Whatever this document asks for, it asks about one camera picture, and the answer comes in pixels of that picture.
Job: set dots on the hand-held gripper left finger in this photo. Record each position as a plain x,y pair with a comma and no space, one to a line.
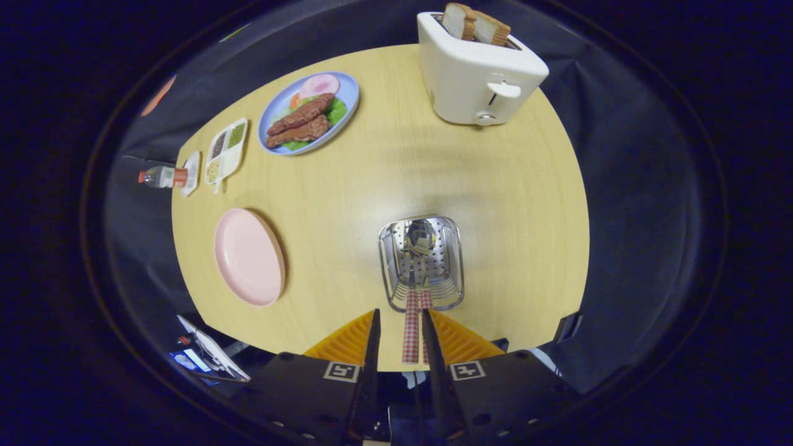
310,396

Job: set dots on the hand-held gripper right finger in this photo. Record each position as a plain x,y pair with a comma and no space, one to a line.
495,396

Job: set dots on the white flat board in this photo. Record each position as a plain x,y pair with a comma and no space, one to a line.
217,353

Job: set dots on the blue-screen phone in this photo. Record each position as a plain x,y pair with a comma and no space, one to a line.
189,364

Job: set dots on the pink round plate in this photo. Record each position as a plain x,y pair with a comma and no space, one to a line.
248,260

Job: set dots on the white square coaster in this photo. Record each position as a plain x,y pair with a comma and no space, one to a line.
192,176

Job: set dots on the white divided dish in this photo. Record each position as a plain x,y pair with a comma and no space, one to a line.
230,158

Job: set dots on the brown meat strip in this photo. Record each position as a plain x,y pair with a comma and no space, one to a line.
303,132
300,114

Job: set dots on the clear water bottle red cap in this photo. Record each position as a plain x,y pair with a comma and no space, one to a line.
161,177

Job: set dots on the green lettuce leaves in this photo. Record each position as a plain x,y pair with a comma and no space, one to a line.
337,111

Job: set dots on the orange carrot piece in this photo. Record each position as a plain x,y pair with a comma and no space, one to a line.
295,100

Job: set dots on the blue round plate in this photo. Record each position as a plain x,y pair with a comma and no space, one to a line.
347,90

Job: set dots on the pink ham slice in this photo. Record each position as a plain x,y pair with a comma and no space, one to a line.
319,85

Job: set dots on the white toaster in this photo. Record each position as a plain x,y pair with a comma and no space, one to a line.
464,80

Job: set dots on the toast bread slice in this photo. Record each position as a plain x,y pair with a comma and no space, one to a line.
492,28
455,18

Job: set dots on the black table bracket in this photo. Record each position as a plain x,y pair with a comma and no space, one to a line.
569,328
501,344

